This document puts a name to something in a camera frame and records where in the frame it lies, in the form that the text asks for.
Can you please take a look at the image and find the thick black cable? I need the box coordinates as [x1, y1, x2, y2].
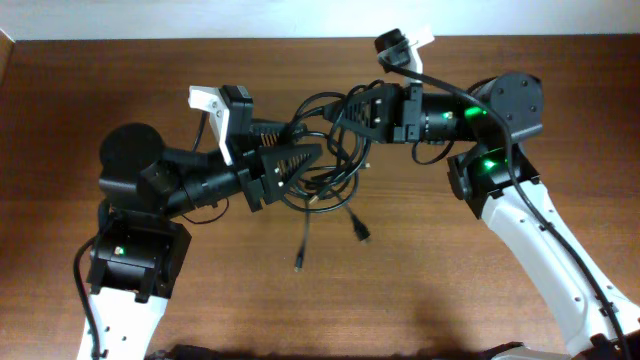
[279, 79, 386, 244]

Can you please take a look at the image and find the left camera black cable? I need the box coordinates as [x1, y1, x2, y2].
[72, 214, 116, 360]

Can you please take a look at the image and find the thin black USB cable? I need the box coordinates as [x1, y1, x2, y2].
[292, 129, 374, 274]

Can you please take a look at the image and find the right camera black cable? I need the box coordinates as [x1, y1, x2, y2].
[377, 44, 634, 360]

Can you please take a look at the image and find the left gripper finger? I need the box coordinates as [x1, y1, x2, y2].
[259, 144, 322, 204]
[247, 119, 307, 150]

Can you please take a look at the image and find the camera black cable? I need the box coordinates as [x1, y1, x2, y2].
[377, 44, 634, 360]
[72, 214, 116, 360]

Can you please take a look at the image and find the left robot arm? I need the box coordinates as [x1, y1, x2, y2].
[74, 121, 322, 359]

